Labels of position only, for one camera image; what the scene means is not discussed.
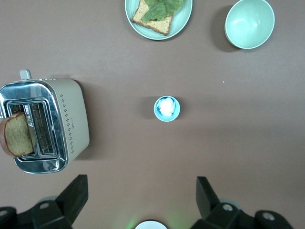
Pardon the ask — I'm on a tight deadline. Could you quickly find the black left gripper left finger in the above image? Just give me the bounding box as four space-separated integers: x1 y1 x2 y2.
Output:
30 175 89 229

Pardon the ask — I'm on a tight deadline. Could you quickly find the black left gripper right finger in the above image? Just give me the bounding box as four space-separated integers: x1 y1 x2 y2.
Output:
190 176 257 229

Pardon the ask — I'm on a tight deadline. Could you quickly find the blue cup with white filling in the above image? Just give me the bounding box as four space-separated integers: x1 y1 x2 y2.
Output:
153 95 181 123

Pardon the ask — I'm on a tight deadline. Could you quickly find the brown bread slice in toaster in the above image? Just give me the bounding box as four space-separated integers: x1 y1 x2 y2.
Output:
0 112 34 158

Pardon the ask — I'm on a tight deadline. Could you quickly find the beige and chrome toaster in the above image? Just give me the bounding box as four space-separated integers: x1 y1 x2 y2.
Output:
0 69 91 175

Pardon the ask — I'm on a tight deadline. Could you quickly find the white crumpled filling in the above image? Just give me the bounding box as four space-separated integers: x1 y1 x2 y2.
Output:
158 97 177 117

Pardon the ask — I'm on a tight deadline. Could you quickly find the pale green bowl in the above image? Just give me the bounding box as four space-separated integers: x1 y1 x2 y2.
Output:
224 0 275 50

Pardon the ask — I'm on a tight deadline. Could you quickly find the pale green plate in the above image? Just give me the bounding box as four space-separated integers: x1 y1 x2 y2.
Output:
124 0 193 41

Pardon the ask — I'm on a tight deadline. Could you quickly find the toast slice on plate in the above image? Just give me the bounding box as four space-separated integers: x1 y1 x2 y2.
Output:
132 0 176 36

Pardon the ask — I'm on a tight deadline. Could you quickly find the green lettuce leaf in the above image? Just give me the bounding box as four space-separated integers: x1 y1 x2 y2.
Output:
140 0 185 22

